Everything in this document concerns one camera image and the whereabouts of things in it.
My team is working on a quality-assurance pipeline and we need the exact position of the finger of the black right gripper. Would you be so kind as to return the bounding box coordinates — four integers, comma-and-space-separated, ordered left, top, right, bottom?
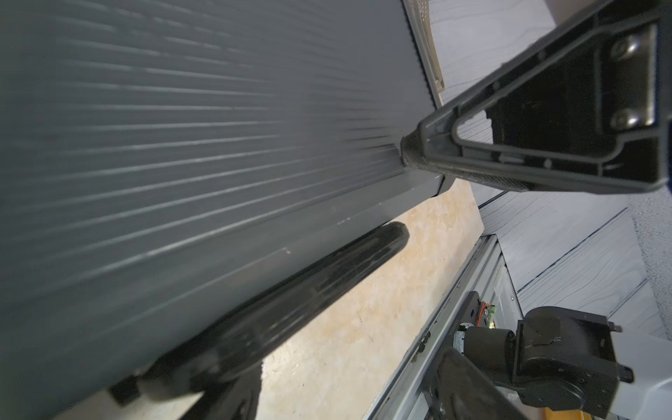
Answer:
400, 1, 671, 194

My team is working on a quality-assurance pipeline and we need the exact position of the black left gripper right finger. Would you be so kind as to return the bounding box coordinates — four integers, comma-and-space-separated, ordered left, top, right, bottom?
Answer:
427, 348, 526, 420

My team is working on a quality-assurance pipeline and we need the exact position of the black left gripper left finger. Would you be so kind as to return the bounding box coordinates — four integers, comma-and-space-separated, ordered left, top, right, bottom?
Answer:
180, 367, 263, 420

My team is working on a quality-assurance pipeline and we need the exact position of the large dark grey poker case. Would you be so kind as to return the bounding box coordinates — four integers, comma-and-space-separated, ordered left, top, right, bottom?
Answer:
1, 1, 440, 419

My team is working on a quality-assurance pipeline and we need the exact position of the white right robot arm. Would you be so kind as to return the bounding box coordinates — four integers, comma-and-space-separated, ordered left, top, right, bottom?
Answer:
400, 1, 671, 419

